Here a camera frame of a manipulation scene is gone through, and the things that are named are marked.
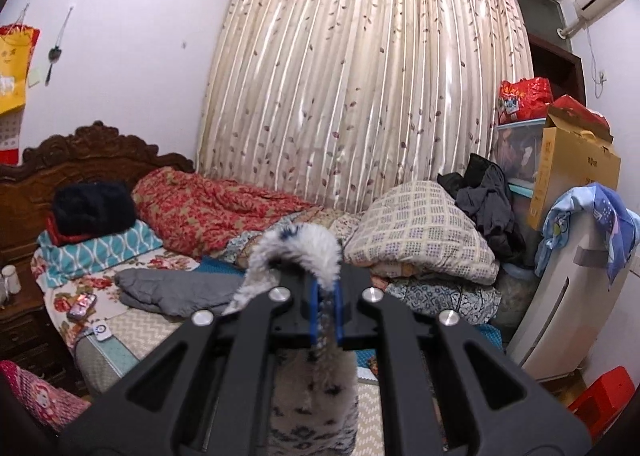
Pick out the beige leaf print curtain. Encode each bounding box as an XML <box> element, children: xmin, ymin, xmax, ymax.
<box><xmin>197</xmin><ymin>0</ymin><xmax>536</xmax><ymax>214</ymax></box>

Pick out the blue grey patterned quilt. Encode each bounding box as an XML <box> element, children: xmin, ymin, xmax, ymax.
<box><xmin>384</xmin><ymin>277</ymin><xmax>502</xmax><ymax>328</ymax></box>

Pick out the red plastic bag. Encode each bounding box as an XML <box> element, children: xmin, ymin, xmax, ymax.
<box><xmin>497</xmin><ymin>77</ymin><xmax>555</xmax><ymax>126</ymax></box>
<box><xmin>547</xmin><ymin>94</ymin><xmax>611</xmax><ymax>137</ymax></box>

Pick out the white dotted fleece garment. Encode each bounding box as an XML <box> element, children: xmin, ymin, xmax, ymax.
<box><xmin>222</xmin><ymin>223</ymin><xmax>361</xmax><ymax>456</ymax></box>

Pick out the black fluffy cloth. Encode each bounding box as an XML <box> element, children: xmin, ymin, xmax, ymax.
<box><xmin>52</xmin><ymin>181</ymin><xmax>137</xmax><ymax>239</ymax></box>

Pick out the cardboard box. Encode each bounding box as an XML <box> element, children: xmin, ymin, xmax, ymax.
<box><xmin>527</xmin><ymin>106</ymin><xmax>622</xmax><ymax>232</ymax></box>

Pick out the hanging wall ornament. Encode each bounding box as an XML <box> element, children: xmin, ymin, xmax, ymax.
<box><xmin>45</xmin><ymin>6</ymin><xmax>76</xmax><ymax>87</ymax></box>

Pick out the pink patterned cloth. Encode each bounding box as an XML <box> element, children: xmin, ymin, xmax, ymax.
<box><xmin>0</xmin><ymin>360</ymin><xmax>92</xmax><ymax>433</ymax></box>

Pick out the cream checked quilt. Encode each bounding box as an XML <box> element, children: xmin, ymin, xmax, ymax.
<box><xmin>344</xmin><ymin>180</ymin><xmax>501</xmax><ymax>286</ymax></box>

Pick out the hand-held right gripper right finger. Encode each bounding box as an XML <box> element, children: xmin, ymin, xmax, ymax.
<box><xmin>332</xmin><ymin>270</ymin><xmax>593</xmax><ymax>456</ymax></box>

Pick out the smartphone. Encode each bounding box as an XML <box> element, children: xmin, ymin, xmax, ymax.
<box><xmin>67</xmin><ymin>293</ymin><xmax>98</xmax><ymax>321</ymax></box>

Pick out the pile of dark clothes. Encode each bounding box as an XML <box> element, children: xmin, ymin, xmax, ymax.
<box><xmin>437</xmin><ymin>153</ymin><xmax>526</xmax><ymax>262</ymax></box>

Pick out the grey padded jacket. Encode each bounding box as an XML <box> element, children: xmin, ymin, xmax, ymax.
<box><xmin>114</xmin><ymin>267</ymin><xmax>247</xmax><ymax>319</ymax></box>

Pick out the red floral quilt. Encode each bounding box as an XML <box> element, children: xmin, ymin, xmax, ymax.
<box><xmin>132</xmin><ymin>167</ymin><xmax>326</xmax><ymax>258</ymax></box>

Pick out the dark wooden nightstand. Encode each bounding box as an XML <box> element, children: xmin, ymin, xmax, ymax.
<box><xmin>0</xmin><ymin>256</ymin><xmax>77</xmax><ymax>389</ymax></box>

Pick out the white floor appliance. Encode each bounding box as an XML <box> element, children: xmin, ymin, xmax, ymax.
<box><xmin>505</xmin><ymin>216</ymin><xmax>640</xmax><ymax>383</ymax></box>

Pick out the white cup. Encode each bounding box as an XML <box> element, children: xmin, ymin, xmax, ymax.
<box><xmin>0</xmin><ymin>265</ymin><xmax>22</xmax><ymax>295</ymax></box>

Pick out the dark wooden cabinet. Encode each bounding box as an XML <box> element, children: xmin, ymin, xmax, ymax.
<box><xmin>527</xmin><ymin>34</ymin><xmax>587</xmax><ymax>108</ymax></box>

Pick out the blue cartoon cloth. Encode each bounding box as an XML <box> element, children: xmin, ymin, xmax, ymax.
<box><xmin>534</xmin><ymin>182</ymin><xmax>640</xmax><ymax>287</ymax></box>

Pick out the carved wooden headboard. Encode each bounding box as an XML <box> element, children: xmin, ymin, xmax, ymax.
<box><xmin>0</xmin><ymin>121</ymin><xmax>196</xmax><ymax>257</ymax></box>

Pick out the red yellow wall calendar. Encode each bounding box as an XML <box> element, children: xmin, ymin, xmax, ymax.
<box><xmin>0</xmin><ymin>24</ymin><xmax>42</xmax><ymax>164</ymax></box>

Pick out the bed with patterned sheet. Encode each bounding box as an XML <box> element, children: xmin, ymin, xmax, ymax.
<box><xmin>30</xmin><ymin>209</ymin><xmax>503</xmax><ymax>399</ymax></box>

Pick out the clear plastic storage box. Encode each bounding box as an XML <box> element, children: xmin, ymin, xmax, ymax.
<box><xmin>492</xmin><ymin>119</ymin><xmax>548</xmax><ymax>187</ymax></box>

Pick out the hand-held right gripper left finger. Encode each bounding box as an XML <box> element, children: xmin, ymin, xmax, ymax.
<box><xmin>57</xmin><ymin>276</ymin><xmax>322</xmax><ymax>456</ymax></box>

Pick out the red plastic stool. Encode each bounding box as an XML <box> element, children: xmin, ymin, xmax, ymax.
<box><xmin>567</xmin><ymin>365</ymin><xmax>637</xmax><ymax>443</ymax></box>

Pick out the teal patterned pillow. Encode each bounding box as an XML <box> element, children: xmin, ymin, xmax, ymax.
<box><xmin>36</xmin><ymin>220</ymin><xmax>164</xmax><ymax>287</ymax></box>

